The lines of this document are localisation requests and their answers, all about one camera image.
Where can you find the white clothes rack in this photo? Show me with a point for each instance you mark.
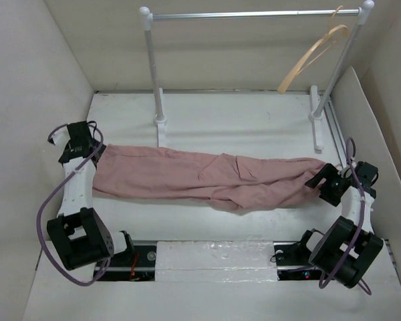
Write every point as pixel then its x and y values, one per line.
pixel 192 49

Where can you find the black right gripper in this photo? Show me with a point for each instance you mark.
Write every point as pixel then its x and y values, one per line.
pixel 329 172

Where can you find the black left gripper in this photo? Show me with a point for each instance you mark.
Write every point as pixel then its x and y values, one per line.
pixel 100 148

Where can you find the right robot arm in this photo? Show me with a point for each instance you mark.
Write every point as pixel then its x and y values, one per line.
pixel 349 247

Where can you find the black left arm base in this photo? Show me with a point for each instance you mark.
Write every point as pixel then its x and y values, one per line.
pixel 137 267

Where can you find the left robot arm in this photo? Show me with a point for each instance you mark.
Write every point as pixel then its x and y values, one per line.
pixel 78 234

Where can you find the beige wooden hanger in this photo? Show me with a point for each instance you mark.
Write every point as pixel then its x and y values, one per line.
pixel 334 34

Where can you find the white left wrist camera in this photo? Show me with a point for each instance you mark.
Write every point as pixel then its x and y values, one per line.
pixel 59 135

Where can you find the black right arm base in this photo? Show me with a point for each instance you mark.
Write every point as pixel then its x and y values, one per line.
pixel 292 262

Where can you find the pink trousers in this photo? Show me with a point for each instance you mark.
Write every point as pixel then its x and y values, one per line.
pixel 225 182

